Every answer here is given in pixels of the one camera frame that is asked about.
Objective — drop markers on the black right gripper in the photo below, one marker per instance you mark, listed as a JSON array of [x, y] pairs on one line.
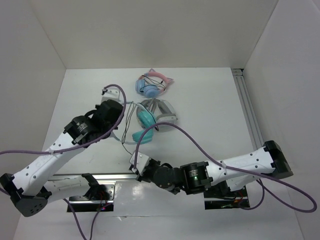
[[143, 177]]

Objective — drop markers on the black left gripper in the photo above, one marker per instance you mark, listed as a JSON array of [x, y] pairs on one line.
[[97, 106]]

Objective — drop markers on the teal cat-ear headphones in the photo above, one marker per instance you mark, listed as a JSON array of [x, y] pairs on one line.
[[145, 119]]

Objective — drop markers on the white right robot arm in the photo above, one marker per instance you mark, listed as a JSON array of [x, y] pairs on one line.
[[227, 175]]

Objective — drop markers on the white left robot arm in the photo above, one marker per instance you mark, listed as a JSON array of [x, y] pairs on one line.
[[31, 189]]

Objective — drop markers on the pink blue cat-ear headphones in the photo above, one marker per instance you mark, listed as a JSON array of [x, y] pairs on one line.
[[152, 83]]

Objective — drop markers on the white grey headphones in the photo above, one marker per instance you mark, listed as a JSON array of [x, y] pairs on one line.
[[162, 110]]

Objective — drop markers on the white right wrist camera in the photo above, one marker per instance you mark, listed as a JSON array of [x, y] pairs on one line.
[[138, 163]]

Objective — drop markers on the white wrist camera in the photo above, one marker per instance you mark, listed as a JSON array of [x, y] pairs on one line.
[[138, 163], [112, 93]]

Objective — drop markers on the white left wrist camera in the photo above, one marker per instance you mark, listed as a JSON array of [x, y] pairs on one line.
[[112, 93]]

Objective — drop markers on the aluminium front rail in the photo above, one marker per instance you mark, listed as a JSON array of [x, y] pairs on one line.
[[98, 177]]

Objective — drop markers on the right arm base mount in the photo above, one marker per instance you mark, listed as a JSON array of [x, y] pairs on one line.
[[236, 199]]

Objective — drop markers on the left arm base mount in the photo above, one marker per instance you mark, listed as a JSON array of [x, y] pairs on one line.
[[100, 196]]

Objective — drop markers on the aluminium side rail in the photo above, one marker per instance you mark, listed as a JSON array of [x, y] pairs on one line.
[[247, 107]]

